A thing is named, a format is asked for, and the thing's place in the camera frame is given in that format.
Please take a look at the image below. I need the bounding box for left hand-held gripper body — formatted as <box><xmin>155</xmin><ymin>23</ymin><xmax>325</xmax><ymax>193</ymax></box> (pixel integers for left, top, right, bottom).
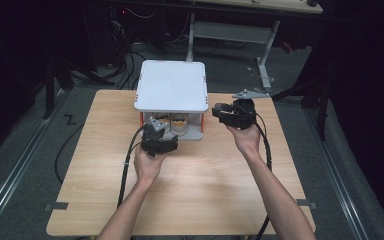
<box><xmin>140</xmin><ymin>116</ymin><xmax>169</xmax><ymax>158</ymax></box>

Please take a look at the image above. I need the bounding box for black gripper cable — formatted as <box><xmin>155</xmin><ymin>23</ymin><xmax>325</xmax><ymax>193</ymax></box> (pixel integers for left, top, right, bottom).
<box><xmin>253</xmin><ymin>112</ymin><xmax>274</xmax><ymax>240</ymax></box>
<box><xmin>116</xmin><ymin>124</ymin><xmax>147</xmax><ymax>209</ymax></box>

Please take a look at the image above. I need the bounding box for desk with white metal legs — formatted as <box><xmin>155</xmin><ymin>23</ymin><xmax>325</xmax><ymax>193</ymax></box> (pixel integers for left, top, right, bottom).
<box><xmin>166</xmin><ymin>0</ymin><xmax>324</xmax><ymax>92</ymax></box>

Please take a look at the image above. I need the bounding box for person's right hand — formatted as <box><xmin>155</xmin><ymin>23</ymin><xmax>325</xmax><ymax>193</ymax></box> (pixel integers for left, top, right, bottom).
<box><xmin>226</xmin><ymin>122</ymin><xmax>264</xmax><ymax>160</ymax></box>

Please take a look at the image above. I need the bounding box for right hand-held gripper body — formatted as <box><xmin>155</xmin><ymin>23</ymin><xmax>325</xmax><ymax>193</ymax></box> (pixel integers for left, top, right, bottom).
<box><xmin>226</xmin><ymin>88</ymin><xmax>270</xmax><ymax>131</ymax></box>

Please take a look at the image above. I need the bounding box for metal floor rail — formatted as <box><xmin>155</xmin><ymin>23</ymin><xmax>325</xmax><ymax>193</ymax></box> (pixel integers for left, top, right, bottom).
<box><xmin>303</xmin><ymin>107</ymin><xmax>370</xmax><ymax>240</ymax></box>
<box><xmin>0</xmin><ymin>89</ymin><xmax>68</xmax><ymax>238</ymax></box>

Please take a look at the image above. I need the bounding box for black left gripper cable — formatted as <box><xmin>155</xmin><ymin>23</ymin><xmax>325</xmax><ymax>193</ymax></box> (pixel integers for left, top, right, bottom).
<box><xmin>116</xmin><ymin>124</ymin><xmax>147</xmax><ymax>209</ymax></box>

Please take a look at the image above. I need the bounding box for black stand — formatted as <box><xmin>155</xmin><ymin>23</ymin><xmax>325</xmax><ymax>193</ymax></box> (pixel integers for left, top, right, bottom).
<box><xmin>42</xmin><ymin>59</ymin><xmax>75</xmax><ymax>120</ymax></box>
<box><xmin>271</xmin><ymin>78</ymin><xmax>333</xmax><ymax>142</ymax></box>

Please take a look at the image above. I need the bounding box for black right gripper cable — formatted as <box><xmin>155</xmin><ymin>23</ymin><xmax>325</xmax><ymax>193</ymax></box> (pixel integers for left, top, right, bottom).
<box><xmin>253</xmin><ymin>112</ymin><xmax>274</xmax><ymax>240</ymax></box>

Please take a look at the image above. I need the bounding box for grey tape piece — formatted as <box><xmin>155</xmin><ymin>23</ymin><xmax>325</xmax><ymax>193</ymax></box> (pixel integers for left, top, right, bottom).
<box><xmin>44</xmin><ymin>201</ymin><xmax>70</xmax><ymax>212</ymax></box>
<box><xmin>295</xmin><ymin>198</ymin><xmax>318</xmax><ymax>210</ymax></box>

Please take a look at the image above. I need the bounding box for white shoe storage box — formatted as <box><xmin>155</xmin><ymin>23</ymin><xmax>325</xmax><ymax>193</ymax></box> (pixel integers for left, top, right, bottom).
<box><xmin>133</xmin><ymin>59</ymin><xmax>210</xmax><ymax>141</ymax></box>

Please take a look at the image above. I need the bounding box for person's left hand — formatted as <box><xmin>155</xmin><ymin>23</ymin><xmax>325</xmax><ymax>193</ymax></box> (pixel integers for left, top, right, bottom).
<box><xmin>133</xmin><ymin>145</ymin><xmax>170</xmax><ymax>188</ymax></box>

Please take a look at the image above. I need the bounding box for bundle of black cables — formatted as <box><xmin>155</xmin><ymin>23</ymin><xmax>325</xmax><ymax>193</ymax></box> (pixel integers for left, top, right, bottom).
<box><xmin>107</xmin><ymin>7</ymin><xmax>157</xmax><ymax>91</ymax></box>

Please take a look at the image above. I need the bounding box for black floor cable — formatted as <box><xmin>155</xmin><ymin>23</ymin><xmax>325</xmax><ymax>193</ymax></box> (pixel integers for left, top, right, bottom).
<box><xmin>54</xmin><ymin>122</ymin><xmax>86</xmax><ymax>184</ymax></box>

